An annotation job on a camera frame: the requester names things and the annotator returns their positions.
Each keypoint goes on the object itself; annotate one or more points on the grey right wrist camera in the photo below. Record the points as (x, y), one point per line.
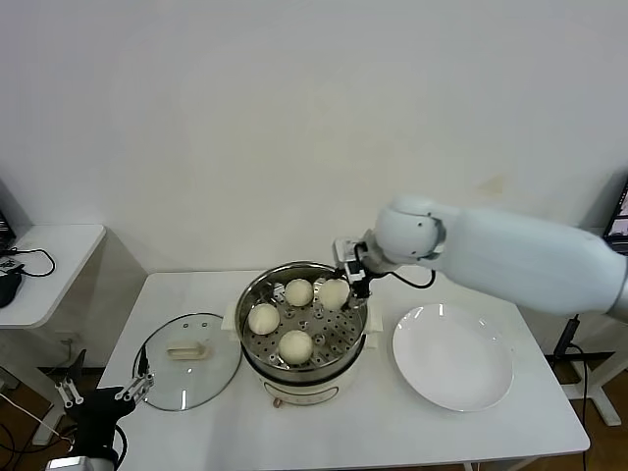
(347, 251)

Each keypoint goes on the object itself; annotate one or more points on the round glass pot lid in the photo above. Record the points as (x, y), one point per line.
(206, 382)

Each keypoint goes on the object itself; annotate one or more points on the steel steamer pot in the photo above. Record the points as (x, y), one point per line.
(304, 392)

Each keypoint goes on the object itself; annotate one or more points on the white round plate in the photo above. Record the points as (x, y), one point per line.
(451, 358)

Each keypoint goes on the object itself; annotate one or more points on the black laptop beside mouse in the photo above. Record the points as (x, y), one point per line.
(5, 230)

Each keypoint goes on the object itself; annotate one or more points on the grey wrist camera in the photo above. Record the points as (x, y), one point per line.
(347, 251)
(73, 465)

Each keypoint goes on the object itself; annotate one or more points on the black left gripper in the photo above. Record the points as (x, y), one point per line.
(98, 417)

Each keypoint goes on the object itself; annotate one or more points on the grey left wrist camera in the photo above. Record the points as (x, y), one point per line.
(73, 465)

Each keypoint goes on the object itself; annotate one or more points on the stainless steel steamer basket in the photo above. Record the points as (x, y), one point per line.
(338, 333)

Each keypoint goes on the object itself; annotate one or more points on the black metal floor bar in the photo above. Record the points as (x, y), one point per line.
(589, 357)

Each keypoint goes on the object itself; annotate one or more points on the black computer mouse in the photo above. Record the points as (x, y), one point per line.
(7, 292)

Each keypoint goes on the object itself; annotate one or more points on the white side table with mouse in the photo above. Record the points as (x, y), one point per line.
(59, 255)

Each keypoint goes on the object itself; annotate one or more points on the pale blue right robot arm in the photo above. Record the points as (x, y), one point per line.
(515, 255)

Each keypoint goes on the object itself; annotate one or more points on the small black white device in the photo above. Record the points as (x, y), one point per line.
(10, 266)

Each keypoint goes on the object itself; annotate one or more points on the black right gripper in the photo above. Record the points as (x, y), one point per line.
(369, 275)

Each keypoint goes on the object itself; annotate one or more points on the white steamed baozi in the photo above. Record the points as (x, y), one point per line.
(298, 292)
(264, 318)
(296, 346)
(333, 295)

